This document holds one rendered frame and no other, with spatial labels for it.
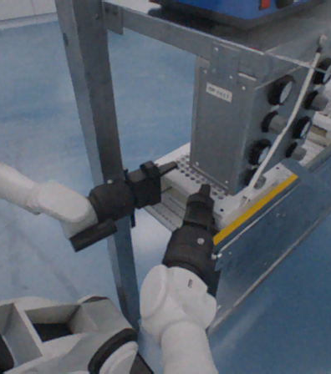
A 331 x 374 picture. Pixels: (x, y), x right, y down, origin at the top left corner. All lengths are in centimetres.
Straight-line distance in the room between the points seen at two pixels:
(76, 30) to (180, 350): 51
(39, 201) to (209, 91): 39
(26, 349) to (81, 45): 57
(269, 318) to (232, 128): 126
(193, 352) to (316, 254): 153
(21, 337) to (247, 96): 61
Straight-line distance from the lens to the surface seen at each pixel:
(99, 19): 61
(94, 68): 63
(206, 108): 48
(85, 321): 82
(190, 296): 54
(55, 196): 66
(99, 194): 67
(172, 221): 76
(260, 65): 40
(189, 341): 44
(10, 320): 77
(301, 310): 169
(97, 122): 67
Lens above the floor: 142
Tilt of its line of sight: 43 degrees down
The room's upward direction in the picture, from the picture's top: straight up
